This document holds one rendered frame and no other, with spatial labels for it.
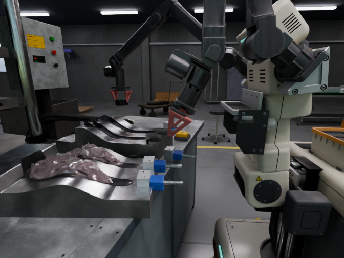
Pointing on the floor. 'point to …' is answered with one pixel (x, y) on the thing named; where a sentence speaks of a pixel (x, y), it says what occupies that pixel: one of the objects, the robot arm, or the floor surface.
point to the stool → (216, 126)
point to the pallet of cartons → (166, 95)
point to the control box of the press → (38, 63)
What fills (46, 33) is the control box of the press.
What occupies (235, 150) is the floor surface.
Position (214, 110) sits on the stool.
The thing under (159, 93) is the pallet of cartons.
